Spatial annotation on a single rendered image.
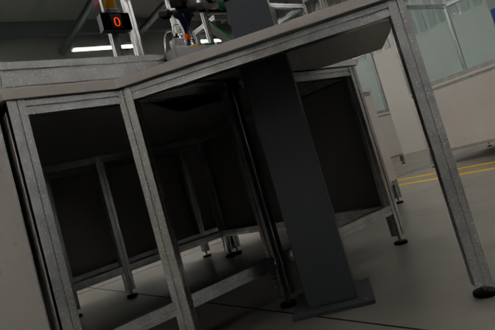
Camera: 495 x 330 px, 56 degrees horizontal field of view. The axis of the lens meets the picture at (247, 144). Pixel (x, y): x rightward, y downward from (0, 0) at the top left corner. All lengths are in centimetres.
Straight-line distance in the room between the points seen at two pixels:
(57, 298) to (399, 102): 1074
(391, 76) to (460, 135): 623
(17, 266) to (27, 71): 54
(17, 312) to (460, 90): 492
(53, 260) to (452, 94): 484
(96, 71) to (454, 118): 459
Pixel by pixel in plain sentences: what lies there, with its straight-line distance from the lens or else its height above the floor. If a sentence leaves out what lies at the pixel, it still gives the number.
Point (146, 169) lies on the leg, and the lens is 143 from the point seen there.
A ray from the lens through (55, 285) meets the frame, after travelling 133.
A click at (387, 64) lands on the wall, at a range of 1175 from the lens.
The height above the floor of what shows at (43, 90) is 84.
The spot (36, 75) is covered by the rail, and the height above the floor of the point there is 92.
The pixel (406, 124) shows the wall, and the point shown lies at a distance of 1161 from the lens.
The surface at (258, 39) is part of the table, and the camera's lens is 136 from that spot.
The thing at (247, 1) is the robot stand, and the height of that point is 103.
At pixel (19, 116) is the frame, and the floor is 79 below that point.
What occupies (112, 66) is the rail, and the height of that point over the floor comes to 93.
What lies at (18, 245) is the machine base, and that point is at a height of 46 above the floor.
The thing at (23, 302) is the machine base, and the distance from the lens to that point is 133.
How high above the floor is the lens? 47
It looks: 4 degrees up
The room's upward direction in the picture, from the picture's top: 16 degrees counter-clockwise
